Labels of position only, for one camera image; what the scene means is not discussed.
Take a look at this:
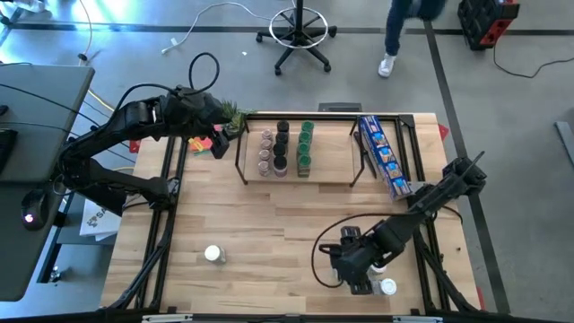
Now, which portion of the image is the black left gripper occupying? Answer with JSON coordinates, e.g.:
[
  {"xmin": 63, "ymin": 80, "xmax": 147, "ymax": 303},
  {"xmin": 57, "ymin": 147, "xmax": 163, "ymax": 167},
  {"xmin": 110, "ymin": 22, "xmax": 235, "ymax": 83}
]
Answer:
[{"xmin": 161, "ymin": 85, "xmax": 230, "ymax": 160}]

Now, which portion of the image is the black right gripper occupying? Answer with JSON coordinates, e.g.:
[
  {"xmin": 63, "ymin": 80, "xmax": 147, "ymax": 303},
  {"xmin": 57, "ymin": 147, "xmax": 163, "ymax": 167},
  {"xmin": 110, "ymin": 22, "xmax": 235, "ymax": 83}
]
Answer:
[{"xmin": 332, "ymin": 226, "xmax": 398, "ymax": 296}]

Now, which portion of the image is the black-lid purple-label spice jar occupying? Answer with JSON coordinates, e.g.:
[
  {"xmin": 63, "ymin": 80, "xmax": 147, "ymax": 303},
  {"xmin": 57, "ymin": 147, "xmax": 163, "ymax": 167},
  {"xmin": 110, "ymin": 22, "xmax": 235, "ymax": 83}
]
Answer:
[{"xmin": 273, "ymin": 154, "xmax": 289, "ymax": 179}]

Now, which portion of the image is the red folder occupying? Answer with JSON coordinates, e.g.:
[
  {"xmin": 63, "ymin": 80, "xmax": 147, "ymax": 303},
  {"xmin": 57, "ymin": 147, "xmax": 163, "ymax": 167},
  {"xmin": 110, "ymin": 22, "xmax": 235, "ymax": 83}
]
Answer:
[{"xmin": 187, "ymin": 134, "xmax": 215, "ymax": 154}]

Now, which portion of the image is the small potted green plant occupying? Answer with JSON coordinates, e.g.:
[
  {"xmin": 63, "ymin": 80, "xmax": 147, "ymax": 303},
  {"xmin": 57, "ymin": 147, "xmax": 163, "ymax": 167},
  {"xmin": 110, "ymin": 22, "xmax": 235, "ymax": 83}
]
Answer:
[{"xmin": 219, "ymin": 100, "xmax": 257, "ymax": 135}]

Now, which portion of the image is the office stool base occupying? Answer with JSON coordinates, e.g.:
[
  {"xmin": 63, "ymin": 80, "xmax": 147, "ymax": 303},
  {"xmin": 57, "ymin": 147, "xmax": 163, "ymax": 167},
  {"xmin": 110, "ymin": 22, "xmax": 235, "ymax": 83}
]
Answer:
[{"xmin": 255, "ymin": 0, "xmax": 338, "ymax": 76}]

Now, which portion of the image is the dark gray box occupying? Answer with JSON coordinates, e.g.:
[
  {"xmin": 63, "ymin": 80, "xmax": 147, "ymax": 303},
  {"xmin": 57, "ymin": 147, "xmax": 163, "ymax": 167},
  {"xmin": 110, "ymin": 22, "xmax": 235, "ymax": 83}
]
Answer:
[{"xmin": 317, "ymin": 101, "xmax": 363, "ymax": 113}]

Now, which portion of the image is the blue plastic wrap box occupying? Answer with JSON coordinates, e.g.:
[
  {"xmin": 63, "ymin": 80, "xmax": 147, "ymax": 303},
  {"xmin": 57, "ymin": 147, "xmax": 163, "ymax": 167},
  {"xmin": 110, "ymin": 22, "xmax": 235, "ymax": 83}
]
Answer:
[{"xmin": 360, "ymin": 115, "xmax": 413, "ymax": 201}]

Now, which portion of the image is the white printed paper sheet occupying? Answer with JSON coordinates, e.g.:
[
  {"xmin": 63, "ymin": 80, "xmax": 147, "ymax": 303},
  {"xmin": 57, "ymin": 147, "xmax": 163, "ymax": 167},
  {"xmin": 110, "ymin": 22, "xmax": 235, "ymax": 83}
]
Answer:
[{"xmin": 79, "ymin": 196, "xmax": 125, "ymax": 242}]

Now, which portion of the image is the gray desk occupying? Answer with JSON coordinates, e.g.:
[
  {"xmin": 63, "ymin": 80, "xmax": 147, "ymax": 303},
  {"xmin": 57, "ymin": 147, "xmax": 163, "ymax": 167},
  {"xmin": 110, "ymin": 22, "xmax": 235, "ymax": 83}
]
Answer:
[{"xmin": 0, "ymin": 64, "xmax": 96, "ymax": 302}]

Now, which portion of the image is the person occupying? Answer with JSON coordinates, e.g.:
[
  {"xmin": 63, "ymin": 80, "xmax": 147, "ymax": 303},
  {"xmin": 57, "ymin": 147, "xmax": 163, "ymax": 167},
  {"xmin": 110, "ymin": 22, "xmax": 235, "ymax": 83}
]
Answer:
[{"xmin": 377, "ymin": 0, "xmax": 449, "ymax": 80}]

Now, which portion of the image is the black computer mouse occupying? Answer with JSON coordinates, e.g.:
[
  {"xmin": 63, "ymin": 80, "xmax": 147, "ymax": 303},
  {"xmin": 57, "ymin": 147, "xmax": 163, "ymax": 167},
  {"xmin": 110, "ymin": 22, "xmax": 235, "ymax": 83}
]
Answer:
[{"xmin": 20, "ymin": 188, "xmax": 50, "ymax": 232}]

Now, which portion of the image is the black keyboard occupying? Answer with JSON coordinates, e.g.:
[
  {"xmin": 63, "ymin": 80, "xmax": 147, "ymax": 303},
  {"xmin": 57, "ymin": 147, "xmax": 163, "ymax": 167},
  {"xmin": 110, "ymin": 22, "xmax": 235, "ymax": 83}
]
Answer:
[{"xmin": 0, "ymin": 128, "xmax": 19, "ymax": 175}]

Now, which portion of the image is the red and black tool case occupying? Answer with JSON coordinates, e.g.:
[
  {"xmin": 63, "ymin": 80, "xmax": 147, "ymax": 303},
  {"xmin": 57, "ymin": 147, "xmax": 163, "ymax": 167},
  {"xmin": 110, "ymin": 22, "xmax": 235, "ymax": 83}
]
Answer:
[{"xmin": 457, "ymin": 0, "xmax": 521, "ymax": 51}]

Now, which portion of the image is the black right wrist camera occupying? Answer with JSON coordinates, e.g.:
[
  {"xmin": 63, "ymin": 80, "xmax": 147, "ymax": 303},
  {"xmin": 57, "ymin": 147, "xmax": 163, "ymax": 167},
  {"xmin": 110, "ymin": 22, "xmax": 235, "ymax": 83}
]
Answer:
[{"xmin": 339, "ymin": 225, "xmax": 362, "ymax": 246}]

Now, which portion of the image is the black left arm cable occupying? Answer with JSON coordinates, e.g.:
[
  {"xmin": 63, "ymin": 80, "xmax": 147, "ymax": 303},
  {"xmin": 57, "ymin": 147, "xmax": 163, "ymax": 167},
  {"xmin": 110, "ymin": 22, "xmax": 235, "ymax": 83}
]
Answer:
[{"xmin": 117, "ymin": 52, "xmax": 221, "ymax": 113}]

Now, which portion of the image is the silver bracket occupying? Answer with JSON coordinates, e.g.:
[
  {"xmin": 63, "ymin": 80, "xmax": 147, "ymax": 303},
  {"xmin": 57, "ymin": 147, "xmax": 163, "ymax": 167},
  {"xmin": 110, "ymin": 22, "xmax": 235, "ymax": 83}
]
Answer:
[
  {"xmin": 392, "ymin": 315, "xmax": 444, "ymax": 323},
  {"xmin": 142, "ymin": 313, "xmax": 194, "ymax": 323}
]

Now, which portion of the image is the white floor cable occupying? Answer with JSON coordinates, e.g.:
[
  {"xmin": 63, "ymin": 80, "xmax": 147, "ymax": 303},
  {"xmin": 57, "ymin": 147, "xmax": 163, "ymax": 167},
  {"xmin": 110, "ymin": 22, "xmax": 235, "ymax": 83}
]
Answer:
[{"xmin": 161, "ymin": 2, "xmax": 292, "ymax": 55}]

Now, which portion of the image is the wooden shelf black frame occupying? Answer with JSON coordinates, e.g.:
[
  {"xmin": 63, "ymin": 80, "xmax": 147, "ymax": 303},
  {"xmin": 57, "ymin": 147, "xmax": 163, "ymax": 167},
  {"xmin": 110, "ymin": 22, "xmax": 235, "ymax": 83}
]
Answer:
[{"xmin": 234, "ymin": 114, "xmax": 367, "ymax": 188}]

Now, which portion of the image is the yellow extension cord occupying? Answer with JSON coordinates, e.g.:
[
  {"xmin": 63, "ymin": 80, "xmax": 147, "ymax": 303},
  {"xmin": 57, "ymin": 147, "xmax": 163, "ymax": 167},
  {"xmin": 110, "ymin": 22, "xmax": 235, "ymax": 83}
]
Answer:
[{"xmin": 87, "ymin": 88, "xmax": 118, "ymax": 113}]

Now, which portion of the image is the beige cable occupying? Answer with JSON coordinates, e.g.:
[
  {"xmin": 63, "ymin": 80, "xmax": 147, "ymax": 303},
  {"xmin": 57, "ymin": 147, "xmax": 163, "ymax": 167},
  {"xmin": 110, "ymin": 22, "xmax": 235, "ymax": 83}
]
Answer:
[{"xmin": 75, "ymin": 0, "xmax": 94, "ymax": 64}]

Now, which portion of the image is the black desk cable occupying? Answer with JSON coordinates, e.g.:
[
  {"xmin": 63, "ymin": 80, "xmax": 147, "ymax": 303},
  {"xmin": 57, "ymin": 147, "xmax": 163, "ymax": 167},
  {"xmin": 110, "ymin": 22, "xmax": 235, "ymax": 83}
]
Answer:
[
  {"xmin": 0, "ymin": 83, "xmax": 102, "ymax": 131},
  {"xmin": 0, "ymin": 121, "xmax": 75, "ymax": 135}
]

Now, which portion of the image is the black aluminium table frame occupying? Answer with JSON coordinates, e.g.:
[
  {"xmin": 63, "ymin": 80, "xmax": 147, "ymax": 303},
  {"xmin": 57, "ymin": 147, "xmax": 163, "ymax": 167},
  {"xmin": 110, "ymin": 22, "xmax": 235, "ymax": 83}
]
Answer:
[{"xmin": 100, "ymin": 111, "xmax": 488, "ymax": 318}]

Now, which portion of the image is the black floor cable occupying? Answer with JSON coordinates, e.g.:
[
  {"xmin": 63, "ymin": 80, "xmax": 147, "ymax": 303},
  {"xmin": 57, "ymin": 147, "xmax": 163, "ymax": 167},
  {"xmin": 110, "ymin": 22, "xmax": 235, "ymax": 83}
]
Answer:
[{"xmin": 491, "ymin": 42, "xmax": 574, "ymax": 80}]

